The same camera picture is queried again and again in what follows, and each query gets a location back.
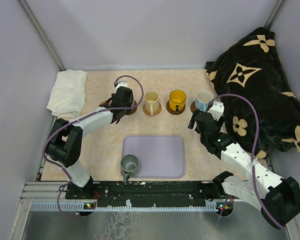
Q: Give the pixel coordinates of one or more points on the woven rattan coaster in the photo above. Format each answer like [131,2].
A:
[106,103]
[158,110]

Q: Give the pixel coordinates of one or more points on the white mug blue handle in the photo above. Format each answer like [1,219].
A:
[202,100]

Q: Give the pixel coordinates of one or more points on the grey green mug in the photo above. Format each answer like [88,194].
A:
[129,167]

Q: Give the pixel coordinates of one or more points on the dark wooden coaster back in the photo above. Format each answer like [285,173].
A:
[193,107]

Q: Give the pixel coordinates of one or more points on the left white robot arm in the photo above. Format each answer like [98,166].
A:
[65,140]

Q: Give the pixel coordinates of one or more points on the cream yellow mug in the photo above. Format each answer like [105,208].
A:
[151,102]

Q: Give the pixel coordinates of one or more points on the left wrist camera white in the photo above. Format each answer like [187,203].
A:
[120,83]

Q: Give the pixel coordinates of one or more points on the black floral blanket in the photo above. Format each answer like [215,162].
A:
[261,112]

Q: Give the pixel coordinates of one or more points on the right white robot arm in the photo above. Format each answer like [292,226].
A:
[277,198]

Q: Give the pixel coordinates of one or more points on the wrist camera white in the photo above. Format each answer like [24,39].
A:
[216,110]
[120,83]

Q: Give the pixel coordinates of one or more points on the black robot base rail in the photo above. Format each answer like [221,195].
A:
[144,194]

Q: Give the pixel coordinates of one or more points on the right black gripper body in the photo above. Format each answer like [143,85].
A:
[192,121]

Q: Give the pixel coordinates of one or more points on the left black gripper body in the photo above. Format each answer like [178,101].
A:
[128,105]

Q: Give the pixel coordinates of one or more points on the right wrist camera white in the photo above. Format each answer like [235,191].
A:
[216,110]

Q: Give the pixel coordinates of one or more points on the white folded cloth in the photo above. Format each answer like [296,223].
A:
[68,94]

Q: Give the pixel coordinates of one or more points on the lavender plastic tray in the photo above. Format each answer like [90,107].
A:
[160,157]

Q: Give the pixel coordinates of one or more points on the amber yellow glass mug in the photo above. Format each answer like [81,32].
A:
[177,99]

